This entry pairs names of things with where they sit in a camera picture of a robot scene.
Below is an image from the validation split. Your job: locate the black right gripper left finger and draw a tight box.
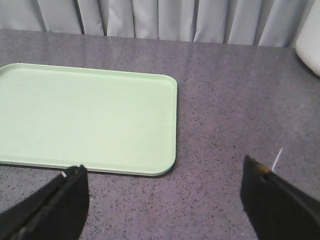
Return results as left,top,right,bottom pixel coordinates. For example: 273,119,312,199
0,165,90,240

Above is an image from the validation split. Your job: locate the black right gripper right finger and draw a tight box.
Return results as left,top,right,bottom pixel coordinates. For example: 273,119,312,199
240,155,320,240

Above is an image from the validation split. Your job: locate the light green plastic tray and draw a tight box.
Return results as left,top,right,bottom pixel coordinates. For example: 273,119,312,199
0,63,178,176

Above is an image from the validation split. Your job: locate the white rounded object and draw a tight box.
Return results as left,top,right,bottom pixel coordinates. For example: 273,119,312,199
295,0,320,76

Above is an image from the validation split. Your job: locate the grey pleated curtain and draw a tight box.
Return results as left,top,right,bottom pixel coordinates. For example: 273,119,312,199
0,0,314,47

